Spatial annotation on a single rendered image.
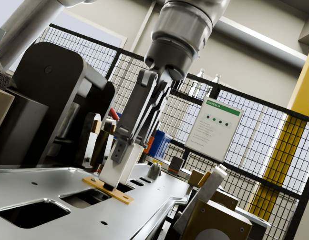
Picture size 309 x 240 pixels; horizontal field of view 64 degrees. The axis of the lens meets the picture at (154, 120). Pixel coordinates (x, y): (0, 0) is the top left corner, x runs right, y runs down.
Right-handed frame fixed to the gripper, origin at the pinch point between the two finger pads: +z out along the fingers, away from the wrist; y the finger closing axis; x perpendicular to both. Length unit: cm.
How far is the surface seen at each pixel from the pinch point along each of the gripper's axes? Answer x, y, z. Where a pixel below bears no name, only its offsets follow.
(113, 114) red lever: 24, 45, -8
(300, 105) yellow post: -47, 104, -55
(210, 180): -13.7, 4.1, -3.3
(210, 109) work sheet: -4, 101, -35
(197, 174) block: -12, 70, 0
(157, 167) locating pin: -0.5, 32.5, 1.1
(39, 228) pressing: -2.0, -19.6, 4.7
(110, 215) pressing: -4.3, -9.3, 4.7
